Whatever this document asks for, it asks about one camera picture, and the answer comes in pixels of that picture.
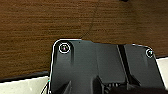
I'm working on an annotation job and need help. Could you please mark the thin black floor cable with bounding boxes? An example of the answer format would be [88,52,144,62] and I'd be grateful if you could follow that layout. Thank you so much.
[79,0,105,40]

